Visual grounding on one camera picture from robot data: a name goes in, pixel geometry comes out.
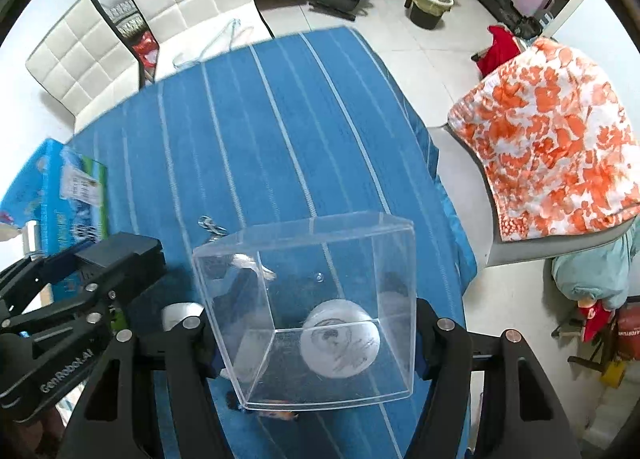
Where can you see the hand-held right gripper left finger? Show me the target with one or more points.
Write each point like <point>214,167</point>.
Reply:
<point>190,359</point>

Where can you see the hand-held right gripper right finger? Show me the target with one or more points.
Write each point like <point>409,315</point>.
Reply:
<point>425,334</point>

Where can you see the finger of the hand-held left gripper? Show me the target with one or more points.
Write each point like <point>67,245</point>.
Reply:
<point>125,264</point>
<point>25,279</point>

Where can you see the white round ball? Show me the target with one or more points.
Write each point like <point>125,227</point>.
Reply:
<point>340,339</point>

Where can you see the blue cardboard box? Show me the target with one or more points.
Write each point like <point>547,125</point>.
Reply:
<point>40,189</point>

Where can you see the bunch of keys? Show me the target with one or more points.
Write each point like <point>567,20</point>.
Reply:
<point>210,226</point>

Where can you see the clear plastic box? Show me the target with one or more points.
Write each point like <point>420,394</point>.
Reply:
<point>325,249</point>

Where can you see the small dark orange object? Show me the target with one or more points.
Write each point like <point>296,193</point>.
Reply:
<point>280,414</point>

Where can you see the grey chair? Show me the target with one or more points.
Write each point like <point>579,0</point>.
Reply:
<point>520,251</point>

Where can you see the red printed garment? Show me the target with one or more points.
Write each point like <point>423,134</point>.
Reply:
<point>597,321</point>

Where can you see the teal clothing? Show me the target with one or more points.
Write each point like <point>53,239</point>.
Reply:
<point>590,274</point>

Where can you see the blue striped cloth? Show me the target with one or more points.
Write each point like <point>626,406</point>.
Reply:
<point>250,139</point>

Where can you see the yellow object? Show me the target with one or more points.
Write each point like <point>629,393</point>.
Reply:
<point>612,371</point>

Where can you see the red canister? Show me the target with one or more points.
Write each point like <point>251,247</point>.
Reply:
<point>631,334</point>

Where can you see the red plastic bag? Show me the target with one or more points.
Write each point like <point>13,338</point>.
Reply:
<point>146,51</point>

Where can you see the orange floral towel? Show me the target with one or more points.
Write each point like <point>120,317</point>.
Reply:
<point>550,139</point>

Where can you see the red cloth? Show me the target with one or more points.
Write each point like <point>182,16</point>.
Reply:
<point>500,49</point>

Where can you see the black trash bin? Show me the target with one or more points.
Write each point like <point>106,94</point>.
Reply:
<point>425,14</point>

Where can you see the black exercise machine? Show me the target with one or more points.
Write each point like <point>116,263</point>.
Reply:
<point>505,4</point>

